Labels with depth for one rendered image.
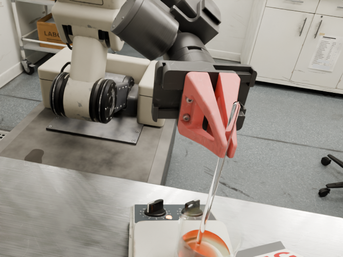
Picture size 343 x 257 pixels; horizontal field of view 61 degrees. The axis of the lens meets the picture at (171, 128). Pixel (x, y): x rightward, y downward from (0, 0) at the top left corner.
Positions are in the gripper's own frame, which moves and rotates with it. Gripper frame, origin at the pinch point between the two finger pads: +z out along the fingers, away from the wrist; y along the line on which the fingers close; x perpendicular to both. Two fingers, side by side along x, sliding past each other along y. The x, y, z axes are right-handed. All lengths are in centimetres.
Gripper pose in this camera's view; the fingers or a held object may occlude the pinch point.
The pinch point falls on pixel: (225, 145)
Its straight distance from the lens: 24.1
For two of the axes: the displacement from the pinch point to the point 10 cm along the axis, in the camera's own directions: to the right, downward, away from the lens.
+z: 1.4, 5.9, -8.0
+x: -1.1, 8.1, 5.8
